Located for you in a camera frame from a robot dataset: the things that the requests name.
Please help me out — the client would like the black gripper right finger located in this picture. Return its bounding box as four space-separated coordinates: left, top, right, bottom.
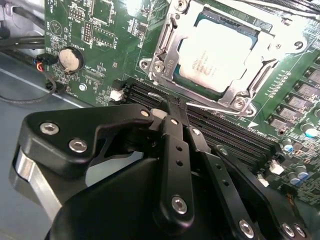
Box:
176 99 310 240

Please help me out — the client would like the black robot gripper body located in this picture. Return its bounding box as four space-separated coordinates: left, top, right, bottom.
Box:
48 156 237 240

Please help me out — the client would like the metal locking lever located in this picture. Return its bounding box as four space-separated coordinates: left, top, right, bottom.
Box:
199 3 310 53
147 92 251 117

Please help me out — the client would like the silver square CPU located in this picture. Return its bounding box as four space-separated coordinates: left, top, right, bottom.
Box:
172 9 262 97

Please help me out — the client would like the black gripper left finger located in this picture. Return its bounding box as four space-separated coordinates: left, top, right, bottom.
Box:
8 98 196 228

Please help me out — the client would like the metal socket cover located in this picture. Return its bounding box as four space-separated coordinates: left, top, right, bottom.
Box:
149 0 311 112

